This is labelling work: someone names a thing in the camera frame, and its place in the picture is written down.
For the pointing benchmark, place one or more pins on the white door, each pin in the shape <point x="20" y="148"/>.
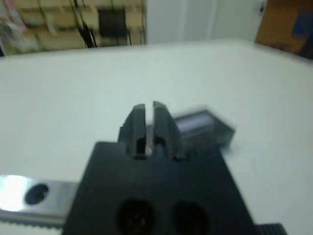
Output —
<point x="200" y="22"/>

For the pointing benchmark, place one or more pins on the black box lid with picture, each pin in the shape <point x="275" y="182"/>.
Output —
<point x="210" y="132"/>

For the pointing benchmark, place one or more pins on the brown board with blue patch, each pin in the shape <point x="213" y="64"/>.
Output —
<point x="274" y="27"/>

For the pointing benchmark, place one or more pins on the black office chair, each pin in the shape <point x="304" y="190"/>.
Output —
<point x="112" y="24"/>

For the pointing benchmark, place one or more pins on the black door stop knob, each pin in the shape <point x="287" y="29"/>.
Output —
<point x="261" y="9"/>

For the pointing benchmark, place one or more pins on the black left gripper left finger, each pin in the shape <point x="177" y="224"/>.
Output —
<point x="134" y="129"/>

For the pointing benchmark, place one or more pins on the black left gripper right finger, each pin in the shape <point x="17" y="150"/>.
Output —
<point x="166" y="132"/>

